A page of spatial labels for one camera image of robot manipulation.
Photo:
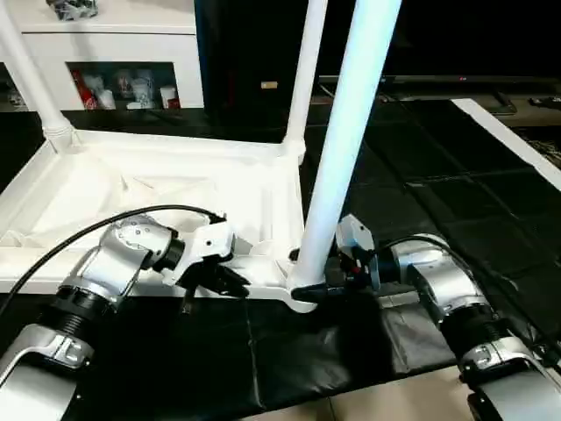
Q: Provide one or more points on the white plastic table top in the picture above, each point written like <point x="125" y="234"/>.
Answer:
<point x="175" y="180"/>

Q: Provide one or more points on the white plastic table leg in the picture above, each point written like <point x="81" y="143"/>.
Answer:
<point x="351" y="132"/>
<point x="305" y="79"/>
<point x="35" y="88"/>

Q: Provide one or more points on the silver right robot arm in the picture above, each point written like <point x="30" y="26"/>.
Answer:
<point x="456" y="298"/>

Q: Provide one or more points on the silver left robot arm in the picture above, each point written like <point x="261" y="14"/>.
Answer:
<point x="96" y="281"/>

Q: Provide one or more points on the black mat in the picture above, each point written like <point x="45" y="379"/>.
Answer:
<point x="438" y="193"/>

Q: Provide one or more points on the small brown label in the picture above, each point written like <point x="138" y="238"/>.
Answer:
<point x="269" y="85"/>

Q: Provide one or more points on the white flat strip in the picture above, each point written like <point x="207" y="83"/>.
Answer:
<point x="508" y="140"/>

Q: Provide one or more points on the black cabinet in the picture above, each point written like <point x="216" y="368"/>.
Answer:
<point x="254" y="53"/>

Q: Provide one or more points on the black flat monitor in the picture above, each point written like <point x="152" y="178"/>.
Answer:
<point x="473" y="82"/>

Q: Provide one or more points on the white glass-door cabinet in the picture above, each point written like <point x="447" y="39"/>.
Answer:
<point x="114" y="57"/>

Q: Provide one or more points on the black remote control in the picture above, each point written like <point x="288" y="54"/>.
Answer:
<point x="545" y="103"/>

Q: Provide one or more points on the grey object on cabinet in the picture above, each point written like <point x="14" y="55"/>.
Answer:
<point x="73" y="8"/>

